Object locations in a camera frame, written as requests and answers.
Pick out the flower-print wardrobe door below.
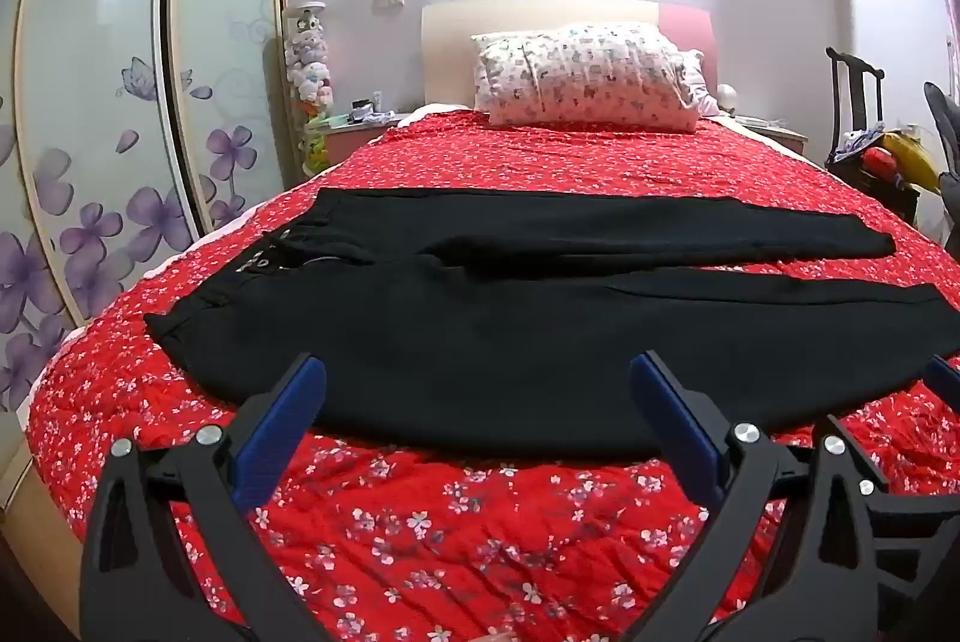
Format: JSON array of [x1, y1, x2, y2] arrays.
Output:
[[0, 0, 83, 414], [11, 0, 197, 343], [166, 0, 290, 230]]

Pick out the black wooden chair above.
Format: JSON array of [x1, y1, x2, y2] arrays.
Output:
[[825, 46, 920, 224]]

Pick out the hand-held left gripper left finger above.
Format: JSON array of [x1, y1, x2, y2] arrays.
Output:
[[79, 353, 328, 642]]

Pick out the white patterned pillow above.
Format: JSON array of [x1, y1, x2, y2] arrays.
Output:
[[471, 21, 706, 133]]

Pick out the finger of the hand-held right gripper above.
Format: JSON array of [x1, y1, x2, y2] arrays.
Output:
[[866, 355, 960, 619]]

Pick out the black pants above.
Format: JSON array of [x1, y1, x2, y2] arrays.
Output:
[[142, 186, 950, 463]]

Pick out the pink pillow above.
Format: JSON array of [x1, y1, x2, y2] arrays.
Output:
[[679, 49, 722, 118]]

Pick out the cream headboard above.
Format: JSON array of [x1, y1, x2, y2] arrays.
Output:
[[421, 0, 713, 114]]

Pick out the pink nightstand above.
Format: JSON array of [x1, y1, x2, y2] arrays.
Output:
[[731, 113, 809, 159], [324, 109, 410, 167]]

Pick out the red floral bedspread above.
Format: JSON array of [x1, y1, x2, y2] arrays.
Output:
[[26, 109, 960, 642]]

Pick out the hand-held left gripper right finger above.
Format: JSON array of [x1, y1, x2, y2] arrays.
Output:
[[628, 351, 895, 642]]

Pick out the clutter on nightstand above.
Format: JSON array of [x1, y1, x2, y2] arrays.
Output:
[[347, 96, 396, 125]]

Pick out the column of stuffed toys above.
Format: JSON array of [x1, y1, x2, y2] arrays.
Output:
[[283, 3, 335, 178]]

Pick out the yellow plush toy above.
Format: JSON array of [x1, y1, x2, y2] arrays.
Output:
[[881, 132, 943, 194]]

